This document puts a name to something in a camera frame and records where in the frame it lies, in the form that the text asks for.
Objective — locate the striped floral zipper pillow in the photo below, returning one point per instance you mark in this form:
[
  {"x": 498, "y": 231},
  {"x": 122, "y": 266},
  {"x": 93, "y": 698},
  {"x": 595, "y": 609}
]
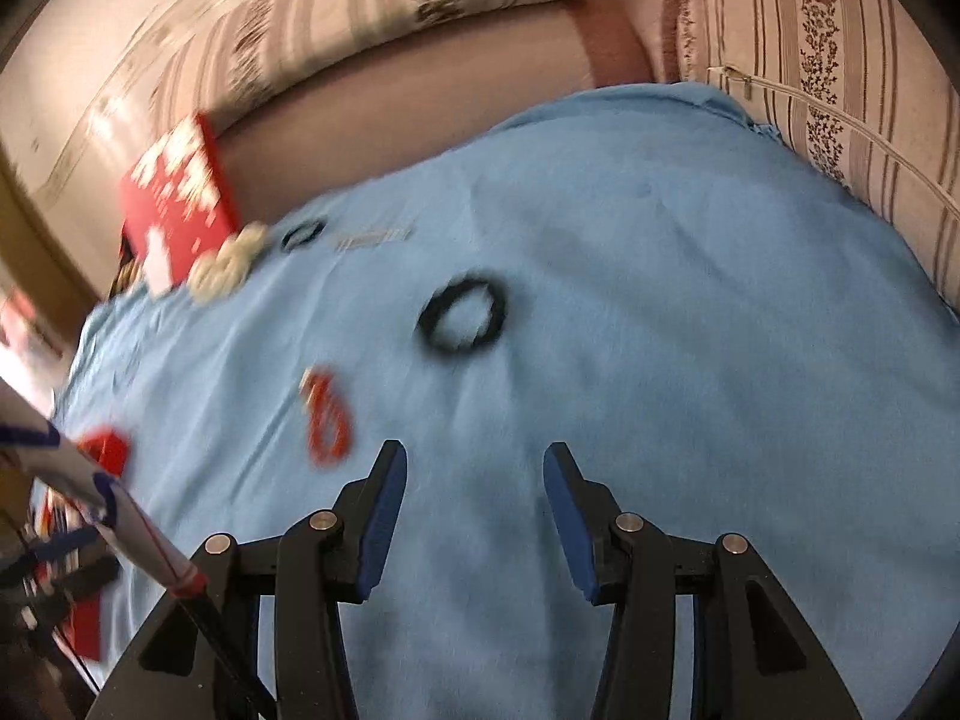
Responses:
[{"x": 825, "y": 52}]

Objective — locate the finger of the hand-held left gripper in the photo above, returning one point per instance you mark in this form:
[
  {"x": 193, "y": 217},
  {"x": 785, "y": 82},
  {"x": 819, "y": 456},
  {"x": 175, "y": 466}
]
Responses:
[{"x": 75, "y": 577}]

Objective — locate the cream dotted scrunchie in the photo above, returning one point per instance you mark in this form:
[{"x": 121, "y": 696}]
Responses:
[{"x": 225, "y": 266}]

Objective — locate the pink brown sofa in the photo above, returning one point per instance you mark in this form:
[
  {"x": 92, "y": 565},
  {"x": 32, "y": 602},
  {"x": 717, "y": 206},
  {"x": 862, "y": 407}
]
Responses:
[{"x": 420, "y": 82}]

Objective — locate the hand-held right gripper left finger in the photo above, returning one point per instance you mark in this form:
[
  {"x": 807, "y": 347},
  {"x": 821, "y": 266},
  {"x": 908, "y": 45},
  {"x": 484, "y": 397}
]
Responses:
[{"x": 382, "y": 514}]

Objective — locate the wooden door frame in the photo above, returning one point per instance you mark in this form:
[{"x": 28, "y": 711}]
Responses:
[{"x": 34, "y": 210}]

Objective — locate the blue blanket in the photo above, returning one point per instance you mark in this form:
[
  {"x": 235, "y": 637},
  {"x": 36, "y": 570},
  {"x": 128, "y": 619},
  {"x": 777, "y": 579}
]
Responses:
[{"x": 637, "y": 277}]

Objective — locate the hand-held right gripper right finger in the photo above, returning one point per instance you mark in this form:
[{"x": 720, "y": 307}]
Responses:
[{"x": 571, "y": 521}]

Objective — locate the red floral box lid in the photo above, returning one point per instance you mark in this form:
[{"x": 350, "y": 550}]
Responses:
[{"x": 176, "y": 195}]

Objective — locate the silver hair clip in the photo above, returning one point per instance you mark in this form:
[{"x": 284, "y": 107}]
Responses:
[{"x": 375, "y": 238}]

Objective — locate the red gift box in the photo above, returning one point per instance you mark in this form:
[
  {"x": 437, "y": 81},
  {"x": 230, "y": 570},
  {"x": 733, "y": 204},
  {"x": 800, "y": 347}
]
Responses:
[{"x": 101, "y": 454}]

